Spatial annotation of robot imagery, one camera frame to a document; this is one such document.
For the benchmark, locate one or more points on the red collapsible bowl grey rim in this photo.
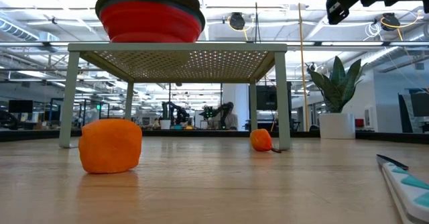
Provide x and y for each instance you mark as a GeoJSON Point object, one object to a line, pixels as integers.
{"type": "Point", "coordinates": [151, 23]}

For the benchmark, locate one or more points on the orange toy mandarin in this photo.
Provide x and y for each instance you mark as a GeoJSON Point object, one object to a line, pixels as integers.
{"type": "Point", "coordinates": [110, 147]}

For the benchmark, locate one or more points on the green perforated metal riser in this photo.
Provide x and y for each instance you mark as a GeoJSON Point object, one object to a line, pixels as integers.
{"type": "Point", "coordinates": [181, 64]}

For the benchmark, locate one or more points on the dark background monitor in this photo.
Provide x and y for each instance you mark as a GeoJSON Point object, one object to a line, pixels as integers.
{"type": "Point", "coordinates": [266, 96]}
{"type": "Point", "coordinates": [20, 106]}

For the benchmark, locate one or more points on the small red background box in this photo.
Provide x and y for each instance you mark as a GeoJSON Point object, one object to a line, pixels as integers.
{"type": "Point", "coordinates": [359, 123]}

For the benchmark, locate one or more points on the snake plant in white pot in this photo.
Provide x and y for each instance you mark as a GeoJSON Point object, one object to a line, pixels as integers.
{"type": "Point", "coordinates": [336, 126]}

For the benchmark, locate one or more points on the small orange toy pepper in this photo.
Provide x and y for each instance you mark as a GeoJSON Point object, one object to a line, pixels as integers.
{"type": "Point", "coordinates": [260, 140]}

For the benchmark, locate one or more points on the person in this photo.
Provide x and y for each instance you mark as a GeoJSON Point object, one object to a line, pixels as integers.
{"type": "Point", "coordinates": [233, 121]}

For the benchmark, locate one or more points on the black aluminium rig frame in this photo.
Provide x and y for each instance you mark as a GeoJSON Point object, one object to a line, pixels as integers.
{"type": "Point", "coordinates": [201, 133]}

